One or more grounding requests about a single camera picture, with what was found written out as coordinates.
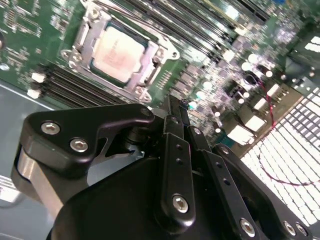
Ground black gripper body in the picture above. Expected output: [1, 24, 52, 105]
[46, 156, 237, 240]

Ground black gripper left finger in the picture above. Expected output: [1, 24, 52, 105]
[11, 94, 198, 228]

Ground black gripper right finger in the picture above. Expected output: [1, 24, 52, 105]
[178, 98, 315, 240]

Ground silver CPU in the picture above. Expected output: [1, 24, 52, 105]
[88, 19, 153, 88]

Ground metal socket cover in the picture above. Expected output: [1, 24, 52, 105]
[71, 7, 181, 101]

